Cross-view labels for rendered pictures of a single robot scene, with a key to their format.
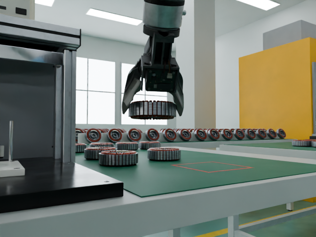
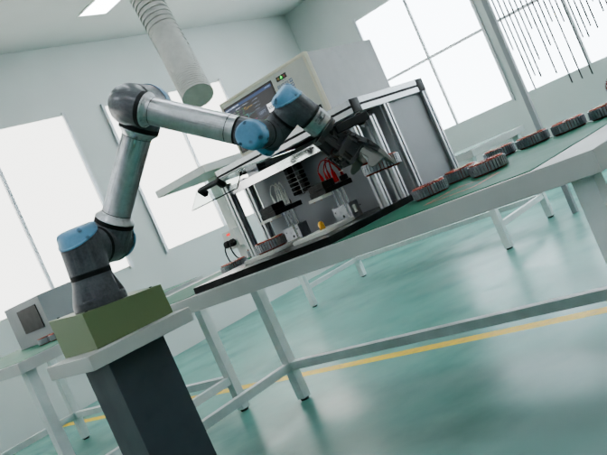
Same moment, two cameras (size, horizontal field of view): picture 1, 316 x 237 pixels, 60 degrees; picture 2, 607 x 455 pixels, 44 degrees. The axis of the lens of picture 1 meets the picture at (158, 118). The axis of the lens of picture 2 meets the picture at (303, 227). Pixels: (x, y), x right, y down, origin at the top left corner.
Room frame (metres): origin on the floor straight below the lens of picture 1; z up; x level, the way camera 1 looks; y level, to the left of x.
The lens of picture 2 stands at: (-0.20, -1.93, 0.89)
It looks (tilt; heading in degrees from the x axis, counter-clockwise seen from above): 2 degrees down; 74
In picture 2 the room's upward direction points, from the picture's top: 24 degrees counter-clockwise
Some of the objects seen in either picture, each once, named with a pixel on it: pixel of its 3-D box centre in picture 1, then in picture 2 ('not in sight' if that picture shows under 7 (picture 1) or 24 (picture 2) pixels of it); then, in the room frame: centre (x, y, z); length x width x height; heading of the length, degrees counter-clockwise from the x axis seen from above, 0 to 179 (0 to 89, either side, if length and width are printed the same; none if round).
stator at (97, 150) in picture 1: (100, 153); (461, 172); (0.96, 0.20, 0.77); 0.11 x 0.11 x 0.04
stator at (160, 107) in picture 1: (152, 110); (380, 163); (0.64, 0.01, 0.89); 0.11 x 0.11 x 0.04
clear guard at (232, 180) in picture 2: not in sight; (244, 179); (0.39, 0.54, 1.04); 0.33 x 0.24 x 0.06; 31
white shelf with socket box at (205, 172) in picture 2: not in sight; (225, 214); (0.47, 1.51, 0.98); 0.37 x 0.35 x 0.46; 121
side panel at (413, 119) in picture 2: not in sight; (421, 142); (0.96, 0.37, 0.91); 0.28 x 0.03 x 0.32; 31
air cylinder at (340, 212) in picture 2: not in sight; (347, 211); (0.63, 0.41, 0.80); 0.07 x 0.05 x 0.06; 121
